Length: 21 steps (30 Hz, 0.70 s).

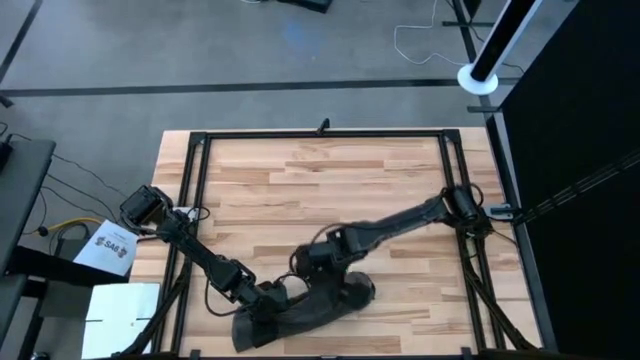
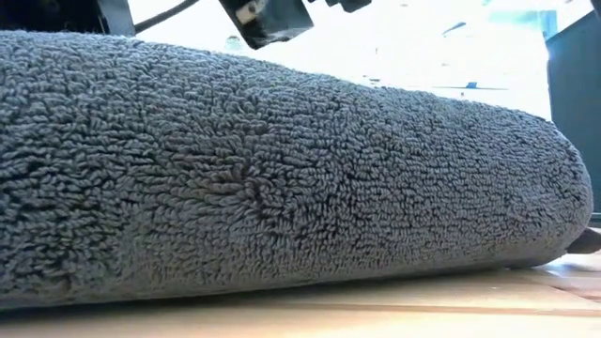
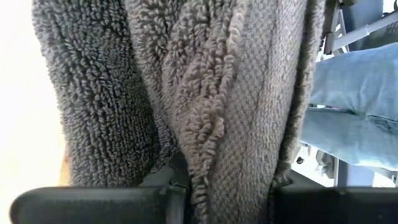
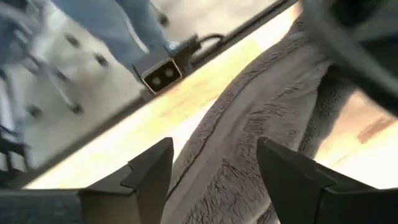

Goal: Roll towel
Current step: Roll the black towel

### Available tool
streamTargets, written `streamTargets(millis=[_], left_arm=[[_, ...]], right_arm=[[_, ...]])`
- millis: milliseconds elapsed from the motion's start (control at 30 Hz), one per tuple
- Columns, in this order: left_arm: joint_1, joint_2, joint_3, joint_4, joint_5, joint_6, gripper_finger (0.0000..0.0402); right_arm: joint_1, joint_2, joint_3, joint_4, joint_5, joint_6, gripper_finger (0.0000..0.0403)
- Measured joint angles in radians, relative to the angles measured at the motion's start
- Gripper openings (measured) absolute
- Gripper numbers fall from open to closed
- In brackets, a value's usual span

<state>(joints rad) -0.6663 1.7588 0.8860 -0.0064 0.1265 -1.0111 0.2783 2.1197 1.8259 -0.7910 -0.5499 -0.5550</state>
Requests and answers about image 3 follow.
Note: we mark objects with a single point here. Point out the grey metal stand frame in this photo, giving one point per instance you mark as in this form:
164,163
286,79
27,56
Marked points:
357,32

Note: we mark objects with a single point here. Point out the person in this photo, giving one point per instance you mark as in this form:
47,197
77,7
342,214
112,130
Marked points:
357,93

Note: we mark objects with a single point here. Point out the dark grey terry towel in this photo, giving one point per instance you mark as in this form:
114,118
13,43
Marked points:
109,93

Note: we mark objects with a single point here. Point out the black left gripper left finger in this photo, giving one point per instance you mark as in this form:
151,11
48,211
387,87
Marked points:
93,205

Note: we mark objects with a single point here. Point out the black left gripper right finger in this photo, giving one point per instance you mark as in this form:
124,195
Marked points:
342,205

